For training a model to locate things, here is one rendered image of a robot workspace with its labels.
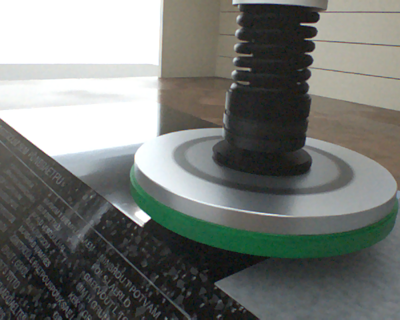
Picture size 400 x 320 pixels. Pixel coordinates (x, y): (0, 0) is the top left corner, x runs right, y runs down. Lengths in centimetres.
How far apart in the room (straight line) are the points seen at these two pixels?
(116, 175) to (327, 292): 26
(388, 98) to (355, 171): 659
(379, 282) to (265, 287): 8
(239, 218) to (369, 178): 13
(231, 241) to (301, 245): 4
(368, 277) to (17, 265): 32
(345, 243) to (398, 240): 12
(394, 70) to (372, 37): 67
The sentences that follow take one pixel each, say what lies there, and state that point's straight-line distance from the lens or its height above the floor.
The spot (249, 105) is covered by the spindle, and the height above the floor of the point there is 93.
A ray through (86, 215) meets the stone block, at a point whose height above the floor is 81.
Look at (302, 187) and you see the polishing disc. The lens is 27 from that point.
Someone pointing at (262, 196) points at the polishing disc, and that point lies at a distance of 25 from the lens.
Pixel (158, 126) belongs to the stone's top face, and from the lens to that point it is 65.
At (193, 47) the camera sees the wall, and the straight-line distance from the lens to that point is 891.
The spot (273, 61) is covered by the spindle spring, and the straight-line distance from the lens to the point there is 28.
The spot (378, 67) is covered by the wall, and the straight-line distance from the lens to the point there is 698.
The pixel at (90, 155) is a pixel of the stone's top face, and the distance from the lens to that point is 49.
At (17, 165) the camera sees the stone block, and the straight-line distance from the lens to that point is 55.
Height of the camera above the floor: 98
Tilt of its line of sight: 18 degrees down
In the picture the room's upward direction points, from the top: 4 degrees clockwise
